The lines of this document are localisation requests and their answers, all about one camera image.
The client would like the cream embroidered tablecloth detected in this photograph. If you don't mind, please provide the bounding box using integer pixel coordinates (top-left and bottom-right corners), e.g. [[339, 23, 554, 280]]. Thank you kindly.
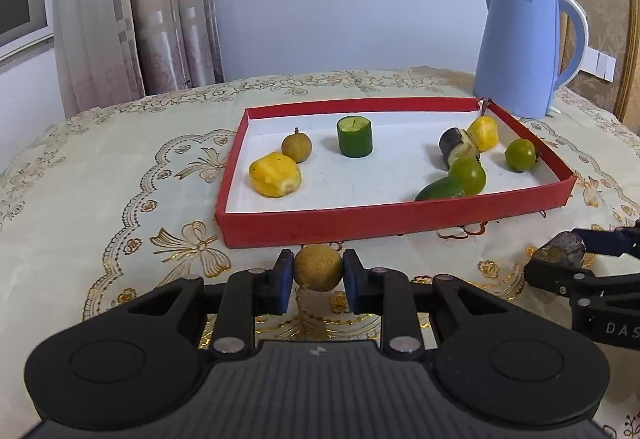
[[1, 66, 639, 438]]

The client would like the blue electric kettle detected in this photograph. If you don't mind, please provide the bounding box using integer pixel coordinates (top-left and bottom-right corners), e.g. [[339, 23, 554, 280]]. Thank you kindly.
[[473, 0, 589, 120]]

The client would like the cucumber end piece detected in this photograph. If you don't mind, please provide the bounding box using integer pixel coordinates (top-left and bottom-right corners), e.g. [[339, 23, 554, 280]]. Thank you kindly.
[[416, 176, 465, 201]]

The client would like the pink patterned curtain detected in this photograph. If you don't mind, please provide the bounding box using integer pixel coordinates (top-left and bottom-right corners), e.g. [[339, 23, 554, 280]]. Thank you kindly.
[[52, 0, 224, 116]]

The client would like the cucumber cylinder piece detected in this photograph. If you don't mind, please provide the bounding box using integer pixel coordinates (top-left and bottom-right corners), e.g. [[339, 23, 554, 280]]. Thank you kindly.
[[336, 115, 373, 159]]

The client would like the dark eggplant chunk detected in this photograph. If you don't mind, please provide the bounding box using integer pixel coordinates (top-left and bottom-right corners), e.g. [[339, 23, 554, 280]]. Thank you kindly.
[[438, 127, 480, 168], [533, 231, 587, 268]]

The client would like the yellow pepper piece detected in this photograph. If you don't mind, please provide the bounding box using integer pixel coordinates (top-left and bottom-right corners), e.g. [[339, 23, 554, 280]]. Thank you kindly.
[[248, 152, 302, 198], [466, 115, 499, 153]]

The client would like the brown longan fruit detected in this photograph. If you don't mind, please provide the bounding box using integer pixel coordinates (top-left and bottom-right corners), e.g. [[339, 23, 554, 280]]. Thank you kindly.
[[281, 128, 312, 164], [294, 244, 343, 293]]

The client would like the white wall switch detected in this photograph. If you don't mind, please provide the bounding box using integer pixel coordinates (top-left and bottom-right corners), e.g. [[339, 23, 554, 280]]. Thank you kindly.
[[580, 47, 616, 83]]

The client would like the green tomato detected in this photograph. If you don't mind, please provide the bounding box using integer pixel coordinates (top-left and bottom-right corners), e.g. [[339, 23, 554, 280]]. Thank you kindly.
[[504, 138, 537, 173], [448, 156, 486, 196]]

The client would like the red shallow box tray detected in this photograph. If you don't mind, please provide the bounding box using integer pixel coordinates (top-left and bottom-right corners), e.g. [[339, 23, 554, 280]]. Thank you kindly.
[[215, 97, 576, 248]]

